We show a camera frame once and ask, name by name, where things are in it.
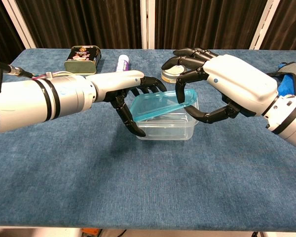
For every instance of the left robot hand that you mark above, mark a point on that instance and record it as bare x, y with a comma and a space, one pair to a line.
113, 82

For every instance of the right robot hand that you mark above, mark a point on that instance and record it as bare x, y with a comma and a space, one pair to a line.
236, 81

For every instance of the blue translucent plastic lid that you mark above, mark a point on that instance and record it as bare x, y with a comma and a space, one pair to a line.
158, 105

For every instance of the clear plastic container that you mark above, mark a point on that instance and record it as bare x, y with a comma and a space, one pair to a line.
167, 128

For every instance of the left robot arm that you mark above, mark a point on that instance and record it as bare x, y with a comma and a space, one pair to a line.
39, 101

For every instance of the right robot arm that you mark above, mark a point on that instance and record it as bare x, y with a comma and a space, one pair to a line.
288, 116

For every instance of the black square tin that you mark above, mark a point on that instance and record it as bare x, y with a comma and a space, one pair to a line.
82, 60

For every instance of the purple white tube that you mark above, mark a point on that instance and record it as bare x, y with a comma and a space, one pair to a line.
123, 64

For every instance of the grey blue cloth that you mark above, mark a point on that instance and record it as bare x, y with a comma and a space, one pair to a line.
289, 81

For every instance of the round metal tin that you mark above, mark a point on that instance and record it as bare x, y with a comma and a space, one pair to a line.
171, 74

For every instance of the black pleated curtain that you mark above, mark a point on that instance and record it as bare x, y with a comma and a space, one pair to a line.
288, 24
84, 22
0, 27
202, 22

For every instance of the blue fabric table mat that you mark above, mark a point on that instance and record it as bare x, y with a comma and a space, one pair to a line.
148, 177

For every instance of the white frame post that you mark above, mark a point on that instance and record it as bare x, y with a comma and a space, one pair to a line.
147, 24
19, 22
264, 24

